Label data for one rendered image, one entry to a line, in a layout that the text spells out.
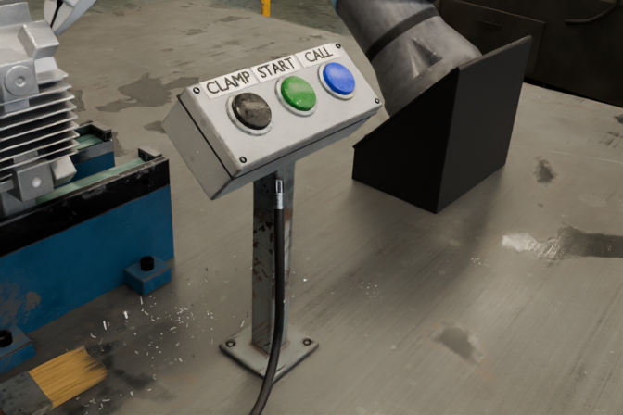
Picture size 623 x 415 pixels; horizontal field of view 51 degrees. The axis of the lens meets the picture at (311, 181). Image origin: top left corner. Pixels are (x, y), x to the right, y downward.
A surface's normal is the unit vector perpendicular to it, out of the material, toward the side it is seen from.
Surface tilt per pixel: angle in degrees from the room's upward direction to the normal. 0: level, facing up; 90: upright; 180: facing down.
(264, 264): 90
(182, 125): 90
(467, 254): 0
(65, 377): 2
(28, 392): 0
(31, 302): 90
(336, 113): 39
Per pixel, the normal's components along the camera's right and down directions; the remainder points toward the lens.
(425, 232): 0.05, -0.88
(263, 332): -0.64, 0.33
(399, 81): -0.74, 0.04
